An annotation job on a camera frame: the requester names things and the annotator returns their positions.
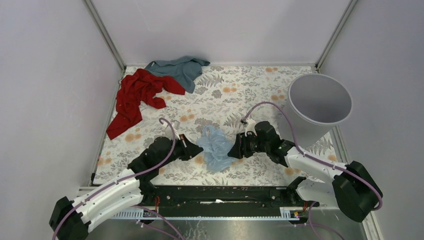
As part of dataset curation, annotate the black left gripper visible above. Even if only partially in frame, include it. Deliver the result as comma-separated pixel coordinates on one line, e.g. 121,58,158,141
157,133,204,169

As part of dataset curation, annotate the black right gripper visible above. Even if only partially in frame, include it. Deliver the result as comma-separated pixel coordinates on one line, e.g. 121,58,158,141
227,131,270,159

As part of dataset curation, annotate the light blue plastic trash bag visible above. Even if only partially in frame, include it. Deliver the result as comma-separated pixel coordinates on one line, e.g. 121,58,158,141
196,125,237,173

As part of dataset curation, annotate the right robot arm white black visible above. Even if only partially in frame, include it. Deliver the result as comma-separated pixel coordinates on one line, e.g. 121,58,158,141
227,121,383,223

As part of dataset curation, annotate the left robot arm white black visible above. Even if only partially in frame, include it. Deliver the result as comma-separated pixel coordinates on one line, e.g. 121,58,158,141
49,134,204,240

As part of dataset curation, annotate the grey trash bin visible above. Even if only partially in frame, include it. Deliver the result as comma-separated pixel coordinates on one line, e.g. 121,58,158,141
277,73,353,148

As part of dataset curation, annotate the floral patterned table mat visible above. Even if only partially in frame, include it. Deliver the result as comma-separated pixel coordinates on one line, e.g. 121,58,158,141
93,65,339,187

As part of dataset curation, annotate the grey-blue cloth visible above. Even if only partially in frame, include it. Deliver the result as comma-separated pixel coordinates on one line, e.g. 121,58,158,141
144,56,210,94

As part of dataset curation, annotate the red cloth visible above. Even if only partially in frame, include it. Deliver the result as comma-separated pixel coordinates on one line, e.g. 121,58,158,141
106,68,186,140

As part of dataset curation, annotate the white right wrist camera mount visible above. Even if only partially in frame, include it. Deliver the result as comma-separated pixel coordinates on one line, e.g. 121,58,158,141
240,117,257,137

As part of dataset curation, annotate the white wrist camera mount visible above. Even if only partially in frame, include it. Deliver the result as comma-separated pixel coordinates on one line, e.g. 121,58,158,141
162,120,181,140
240,117,257,137

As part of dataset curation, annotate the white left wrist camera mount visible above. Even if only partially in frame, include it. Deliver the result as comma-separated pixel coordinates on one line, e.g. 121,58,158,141
162,120,181,140

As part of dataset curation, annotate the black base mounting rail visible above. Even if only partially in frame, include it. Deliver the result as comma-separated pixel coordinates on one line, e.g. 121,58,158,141
140,177,312,218

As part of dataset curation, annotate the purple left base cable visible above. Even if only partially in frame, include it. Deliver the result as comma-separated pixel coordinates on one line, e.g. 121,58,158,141
130,205,186,240

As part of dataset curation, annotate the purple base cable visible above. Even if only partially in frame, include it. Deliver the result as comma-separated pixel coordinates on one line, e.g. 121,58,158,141
130,205,186,240
299,200,347,240

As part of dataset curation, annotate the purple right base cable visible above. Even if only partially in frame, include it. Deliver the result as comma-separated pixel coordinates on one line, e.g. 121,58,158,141
299,200,347,240

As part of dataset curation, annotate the left aluminium corner frame post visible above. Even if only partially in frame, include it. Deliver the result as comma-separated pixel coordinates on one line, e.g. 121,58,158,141
82,0,126,73

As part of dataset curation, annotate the aluminium corner frame post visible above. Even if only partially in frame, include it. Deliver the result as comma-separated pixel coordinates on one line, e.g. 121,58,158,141
315,0,359,73
82,0,126,73

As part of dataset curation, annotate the right aluminium corner frame post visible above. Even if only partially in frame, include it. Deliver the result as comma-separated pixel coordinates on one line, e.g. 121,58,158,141
315,0,359,73

